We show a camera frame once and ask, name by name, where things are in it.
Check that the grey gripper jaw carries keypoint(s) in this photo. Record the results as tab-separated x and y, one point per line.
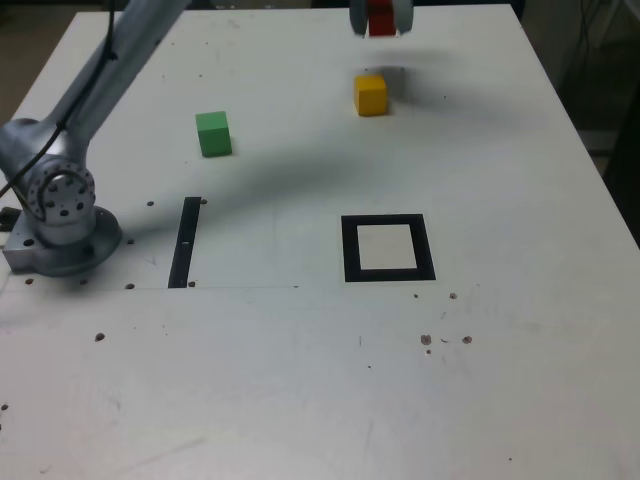
359	17
404	15

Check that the red cube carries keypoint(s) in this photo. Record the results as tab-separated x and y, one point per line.
381	22

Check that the yellow cube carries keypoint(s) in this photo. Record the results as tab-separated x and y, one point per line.
371	97

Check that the green cube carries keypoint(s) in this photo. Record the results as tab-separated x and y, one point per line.
214	135

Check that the black tape square outline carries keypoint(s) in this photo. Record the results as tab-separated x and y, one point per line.
350	250

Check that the black tape strip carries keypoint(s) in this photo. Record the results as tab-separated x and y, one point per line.
184	240

